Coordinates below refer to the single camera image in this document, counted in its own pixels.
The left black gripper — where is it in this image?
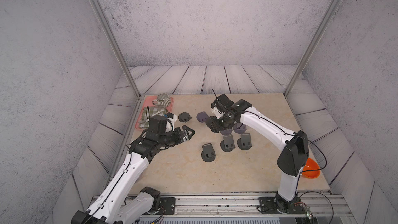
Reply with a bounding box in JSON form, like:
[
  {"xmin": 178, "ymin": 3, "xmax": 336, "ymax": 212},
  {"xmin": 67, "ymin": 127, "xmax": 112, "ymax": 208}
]
[{"xmin": 157, "ymin": 124, "xmax": 195, "ymax": 148}]

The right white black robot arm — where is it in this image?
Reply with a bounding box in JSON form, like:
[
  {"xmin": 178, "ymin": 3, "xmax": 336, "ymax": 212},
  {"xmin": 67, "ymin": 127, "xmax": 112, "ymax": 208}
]
[{"xmin": 206, "ymin": 94, "xmax": 309, "ymax": 213}]

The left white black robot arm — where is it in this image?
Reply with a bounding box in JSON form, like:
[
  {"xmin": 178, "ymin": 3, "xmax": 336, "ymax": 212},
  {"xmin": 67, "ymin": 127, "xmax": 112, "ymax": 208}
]
[{"xmin": 71, "ymin": 113, "xmax": 195, "ymax": 224}]

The striped ceramic cup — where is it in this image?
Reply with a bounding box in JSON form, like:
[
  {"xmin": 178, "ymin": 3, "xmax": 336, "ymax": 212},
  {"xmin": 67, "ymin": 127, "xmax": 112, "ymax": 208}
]
[{"xmin": 152, "ymin": 93, "xmax": 172, "ymax": 108}]

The green checkered cloth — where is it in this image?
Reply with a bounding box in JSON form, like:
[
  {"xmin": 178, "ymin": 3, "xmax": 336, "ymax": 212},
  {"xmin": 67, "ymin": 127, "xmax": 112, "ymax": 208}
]
[{"xmin": 138, "ymin": 106, "xmax": 168, "ymax": 129}]

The pink plastic tray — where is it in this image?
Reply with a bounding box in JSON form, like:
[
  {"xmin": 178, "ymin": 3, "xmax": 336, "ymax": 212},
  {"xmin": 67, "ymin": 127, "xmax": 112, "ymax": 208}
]
[{"xmin": 135, "ymin": 96, "xmax": 174, "ymax": 130}]

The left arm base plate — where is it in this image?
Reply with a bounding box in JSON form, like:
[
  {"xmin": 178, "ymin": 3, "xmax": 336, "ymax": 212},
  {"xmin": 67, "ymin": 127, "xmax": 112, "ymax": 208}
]
[{"xmin": 140, "ymin": 197, "xmax": 176, "ymax": 216}]

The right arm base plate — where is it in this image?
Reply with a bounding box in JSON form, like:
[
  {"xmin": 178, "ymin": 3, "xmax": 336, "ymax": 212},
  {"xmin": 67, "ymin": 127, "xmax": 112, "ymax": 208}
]
[{"xmin": 257, "ymin": 197, "xmax": 306, "ymax": 215}]

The aluminium rail frame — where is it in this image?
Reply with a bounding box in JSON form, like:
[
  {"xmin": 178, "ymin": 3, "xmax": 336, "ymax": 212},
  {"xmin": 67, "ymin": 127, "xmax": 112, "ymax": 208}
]
[{"xmin": 124, "ymin": 191, "xmax": 357, "ymax": 224}]

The right metal corner post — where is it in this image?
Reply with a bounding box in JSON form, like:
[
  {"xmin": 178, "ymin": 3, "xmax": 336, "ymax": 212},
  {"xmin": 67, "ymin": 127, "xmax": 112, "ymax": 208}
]
[{"xmin": 284, "ymin": 0, "xmax": 354, "ymax": 97}]

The metal corner post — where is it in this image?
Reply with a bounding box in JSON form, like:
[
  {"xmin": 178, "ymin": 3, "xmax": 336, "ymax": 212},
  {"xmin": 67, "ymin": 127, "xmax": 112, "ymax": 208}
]
[
  {"xmin": 284, "ymin": 0, "xmax": 354, "ymax": 97},
  {"xmin": 89, "ymin": 0, "xmax": 141, "ymax": 99}
]

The left metal corner post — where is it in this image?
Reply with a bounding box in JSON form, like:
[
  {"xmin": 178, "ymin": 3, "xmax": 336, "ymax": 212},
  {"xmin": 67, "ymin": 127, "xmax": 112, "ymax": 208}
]
[{"xmin": 89, "ymin": 0, "xmax": 141, "ymax": 99}]

